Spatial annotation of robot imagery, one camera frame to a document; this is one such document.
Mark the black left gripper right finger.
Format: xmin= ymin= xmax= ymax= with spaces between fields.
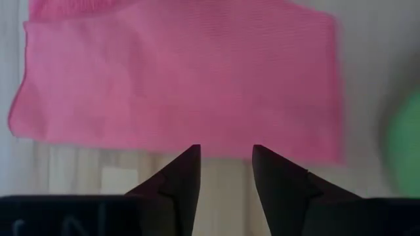
xmin=251 ymin=144 xmax=362 ymax=236

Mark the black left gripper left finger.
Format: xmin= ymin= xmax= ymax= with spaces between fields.
xmin=126 ymin=144 xmax=202 ymax=236

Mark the pink microfiber towel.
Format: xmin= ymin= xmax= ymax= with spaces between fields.
xmin=8 ymin=0 xmax=346 ymax=164

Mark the green microfiber towel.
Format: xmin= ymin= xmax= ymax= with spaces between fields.
xmin=384 ymin=87 xmax=420 ymax=198

